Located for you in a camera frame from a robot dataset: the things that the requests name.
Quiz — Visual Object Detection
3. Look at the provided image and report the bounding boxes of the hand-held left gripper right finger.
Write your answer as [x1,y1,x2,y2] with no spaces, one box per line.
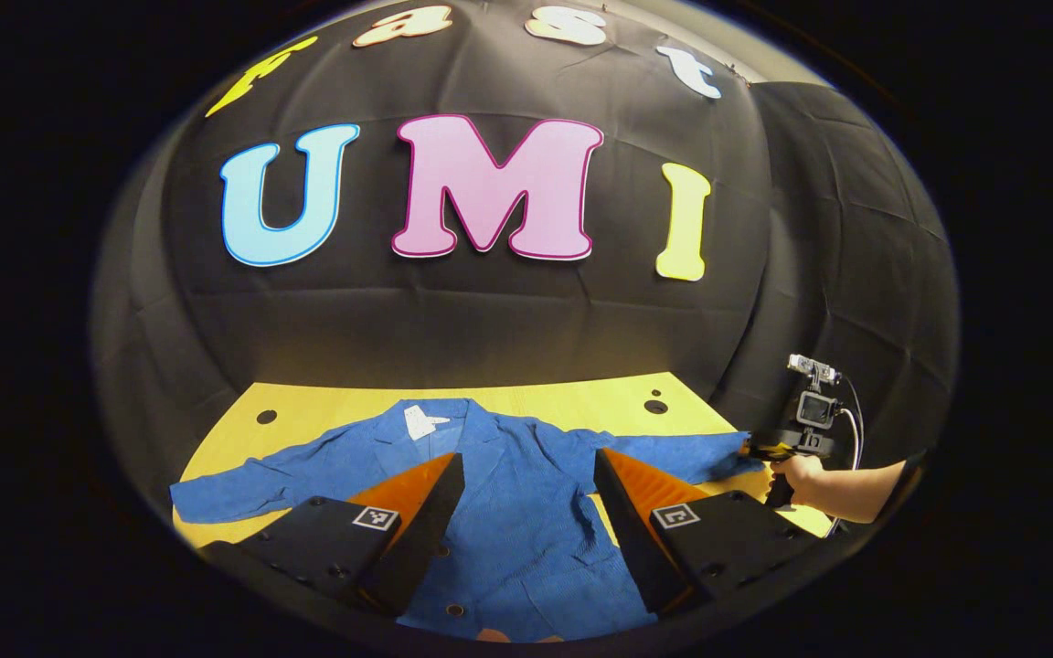
[592,448,829,618]

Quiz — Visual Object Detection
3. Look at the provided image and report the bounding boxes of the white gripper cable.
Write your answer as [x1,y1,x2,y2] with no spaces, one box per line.
[835,373,866,472]

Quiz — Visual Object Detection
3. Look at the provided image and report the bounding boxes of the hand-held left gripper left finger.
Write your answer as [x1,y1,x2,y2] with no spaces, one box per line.
[200,451,468,618]

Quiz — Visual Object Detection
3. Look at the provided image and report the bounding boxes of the blue button-up shirt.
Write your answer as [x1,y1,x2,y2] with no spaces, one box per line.
[168,398,765,643]

